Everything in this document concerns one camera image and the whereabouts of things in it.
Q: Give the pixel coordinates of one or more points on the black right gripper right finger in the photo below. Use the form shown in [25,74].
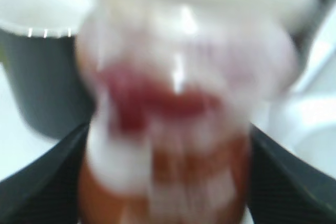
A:
[285,189]

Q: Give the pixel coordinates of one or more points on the brown coffee drink bottle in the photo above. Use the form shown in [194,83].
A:
[175,83]

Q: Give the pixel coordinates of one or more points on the dark grey ceramic mug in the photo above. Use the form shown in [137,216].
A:
[38,45]

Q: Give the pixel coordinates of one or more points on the white ceramic mug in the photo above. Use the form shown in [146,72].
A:
[303,120]

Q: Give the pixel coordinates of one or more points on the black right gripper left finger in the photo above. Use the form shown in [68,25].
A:
[46,190]

